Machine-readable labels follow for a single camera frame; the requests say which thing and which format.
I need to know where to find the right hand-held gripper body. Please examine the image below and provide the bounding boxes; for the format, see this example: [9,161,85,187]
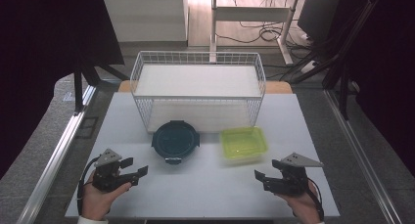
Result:
[278,152,325,197]

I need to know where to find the white cabinet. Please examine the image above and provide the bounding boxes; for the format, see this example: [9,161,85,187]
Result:
[102,0,190,43]

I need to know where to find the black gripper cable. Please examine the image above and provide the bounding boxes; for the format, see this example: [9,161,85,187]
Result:
[305,177,326,222]
[76,155,101,216]

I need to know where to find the dark curtain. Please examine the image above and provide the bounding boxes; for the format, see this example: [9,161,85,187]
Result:
[337,0,415,177]
[0,0,125,180]

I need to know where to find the black floor cables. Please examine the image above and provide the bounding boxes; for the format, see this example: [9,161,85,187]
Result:
[216,0,316,46]

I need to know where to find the dark monitor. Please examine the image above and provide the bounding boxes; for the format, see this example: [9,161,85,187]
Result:
[297,0,341,44]

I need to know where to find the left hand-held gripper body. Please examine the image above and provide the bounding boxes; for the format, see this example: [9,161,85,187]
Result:
[92,148,135,193]

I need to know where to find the person's left hand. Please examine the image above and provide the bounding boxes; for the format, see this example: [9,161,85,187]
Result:
[81,173,133,221]

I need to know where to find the white desk frame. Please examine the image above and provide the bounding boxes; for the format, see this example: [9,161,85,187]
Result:
[209,0,300,67]

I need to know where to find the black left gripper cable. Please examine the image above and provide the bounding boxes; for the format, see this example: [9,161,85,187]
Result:
[76,155,101,216]

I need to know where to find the aluminium rail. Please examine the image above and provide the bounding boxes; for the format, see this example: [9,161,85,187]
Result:
[16,84,98,224]
[324,89,403,224]

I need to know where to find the white power strip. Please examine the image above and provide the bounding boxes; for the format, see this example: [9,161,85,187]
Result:
[299,60,318,74]

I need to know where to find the black stand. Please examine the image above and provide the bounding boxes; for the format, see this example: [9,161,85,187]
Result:
[289,0,380,121]
[72,54,130,116]

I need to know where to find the green rectangular plastic container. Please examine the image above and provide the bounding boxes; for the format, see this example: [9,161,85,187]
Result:
[219,125,270,166]

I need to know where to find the round dark blue lidded container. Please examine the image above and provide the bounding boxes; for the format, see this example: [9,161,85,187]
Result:
[151,119,201,165]

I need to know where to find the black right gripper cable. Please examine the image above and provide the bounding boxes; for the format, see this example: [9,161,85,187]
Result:
[305,177,326,222]

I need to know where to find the white wire basket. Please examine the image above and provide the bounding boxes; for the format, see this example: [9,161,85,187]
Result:
[129,50,267,134]

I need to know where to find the person's right hand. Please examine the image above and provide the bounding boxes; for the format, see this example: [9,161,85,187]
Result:
[277,181,323,223]

